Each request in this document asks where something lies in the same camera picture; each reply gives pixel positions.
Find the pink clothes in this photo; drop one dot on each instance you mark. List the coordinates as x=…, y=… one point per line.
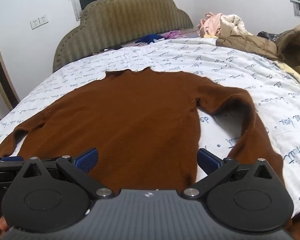
x=210, y=25

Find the gold standing air conditioner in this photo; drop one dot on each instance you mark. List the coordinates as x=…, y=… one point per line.
x=1, y=75

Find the brown knit sweater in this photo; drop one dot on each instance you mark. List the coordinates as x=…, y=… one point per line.
x=140, y=120

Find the yellow blanket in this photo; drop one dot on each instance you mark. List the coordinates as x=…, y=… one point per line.
x=296, y=76

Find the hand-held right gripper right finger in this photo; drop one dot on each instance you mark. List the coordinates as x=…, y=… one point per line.
x=207, y=161

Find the blue cloth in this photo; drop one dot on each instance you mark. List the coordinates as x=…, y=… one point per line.
x=148, y=38

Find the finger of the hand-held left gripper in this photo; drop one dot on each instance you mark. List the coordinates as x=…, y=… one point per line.
x=12, y=158

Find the purple cloth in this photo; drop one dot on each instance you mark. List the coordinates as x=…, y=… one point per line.
x=175, y=34

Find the cream fleece cloth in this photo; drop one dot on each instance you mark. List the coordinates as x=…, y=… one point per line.
x=233, y=26

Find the white printed bed sheet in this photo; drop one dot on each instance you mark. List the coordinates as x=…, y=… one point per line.
x=240, y=62

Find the black cloth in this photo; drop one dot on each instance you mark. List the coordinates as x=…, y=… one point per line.
x=269, y=36

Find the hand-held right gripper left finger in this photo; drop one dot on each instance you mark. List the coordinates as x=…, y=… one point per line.
x=88, y=158

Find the person's left hand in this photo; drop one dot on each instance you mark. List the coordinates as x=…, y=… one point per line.
x=4, y=224

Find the khaki padded jacket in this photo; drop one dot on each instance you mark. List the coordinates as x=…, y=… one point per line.
x=294, y=45

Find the olive striped padded headboard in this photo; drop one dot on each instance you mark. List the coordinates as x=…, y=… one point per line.
x=127, y=17

